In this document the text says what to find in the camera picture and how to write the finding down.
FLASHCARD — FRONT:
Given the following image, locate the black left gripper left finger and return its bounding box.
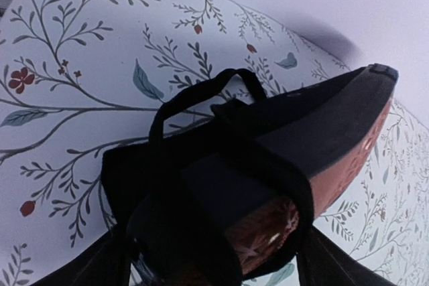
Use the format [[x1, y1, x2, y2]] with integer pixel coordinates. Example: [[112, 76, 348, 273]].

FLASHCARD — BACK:
[[34, 226, 131, 286]]

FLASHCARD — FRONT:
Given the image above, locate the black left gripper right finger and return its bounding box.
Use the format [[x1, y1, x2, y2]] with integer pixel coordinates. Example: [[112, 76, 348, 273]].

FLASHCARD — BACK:
[[296, 226, 393, 286]]

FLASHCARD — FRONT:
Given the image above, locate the red-soled shoe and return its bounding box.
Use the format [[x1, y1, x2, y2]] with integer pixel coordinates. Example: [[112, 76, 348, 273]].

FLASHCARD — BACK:
[[101, 64, 398, 285]]

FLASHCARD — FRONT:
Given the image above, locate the floral tablecloth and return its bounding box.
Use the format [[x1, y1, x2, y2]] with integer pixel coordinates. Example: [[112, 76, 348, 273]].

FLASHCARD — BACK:
[[1, 0, 428, 285]]

